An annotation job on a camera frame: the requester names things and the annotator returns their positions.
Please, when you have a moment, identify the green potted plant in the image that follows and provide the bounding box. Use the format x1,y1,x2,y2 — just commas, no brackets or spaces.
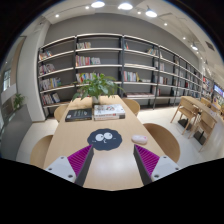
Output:
72,73,124,105

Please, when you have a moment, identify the wooden chair right near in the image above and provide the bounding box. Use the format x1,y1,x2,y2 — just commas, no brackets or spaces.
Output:
144,123,180,162

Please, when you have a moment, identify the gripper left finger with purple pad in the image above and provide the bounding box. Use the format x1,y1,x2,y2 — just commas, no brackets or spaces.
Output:
46,145,94,186

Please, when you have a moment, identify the wooden chair right far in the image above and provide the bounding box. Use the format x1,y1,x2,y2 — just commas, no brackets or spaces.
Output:
123,98,140,116

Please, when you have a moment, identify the wooden chair left near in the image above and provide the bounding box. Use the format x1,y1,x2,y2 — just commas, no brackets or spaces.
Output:
30,135,53,168

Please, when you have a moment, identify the wooden chair at side table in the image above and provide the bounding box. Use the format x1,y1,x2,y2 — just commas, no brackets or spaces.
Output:
175,98,199,130

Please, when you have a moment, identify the small plant at left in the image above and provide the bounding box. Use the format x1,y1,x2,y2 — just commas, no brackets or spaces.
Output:
13,93,25,110

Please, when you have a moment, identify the wooden chair left far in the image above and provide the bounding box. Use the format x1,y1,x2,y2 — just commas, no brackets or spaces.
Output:
54,105,67,121

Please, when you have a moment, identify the large grey bookshelf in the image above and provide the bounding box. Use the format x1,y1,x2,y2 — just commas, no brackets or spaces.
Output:
37,33,203,117

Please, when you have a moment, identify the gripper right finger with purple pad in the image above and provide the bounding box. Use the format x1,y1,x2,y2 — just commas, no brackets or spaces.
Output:
133,144,180,185

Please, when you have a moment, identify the black book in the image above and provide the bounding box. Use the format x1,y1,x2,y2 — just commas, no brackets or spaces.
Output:
65,108,92,122

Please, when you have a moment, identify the pink white computer mouse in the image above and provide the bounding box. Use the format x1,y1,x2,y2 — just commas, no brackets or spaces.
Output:
132,135,148,145

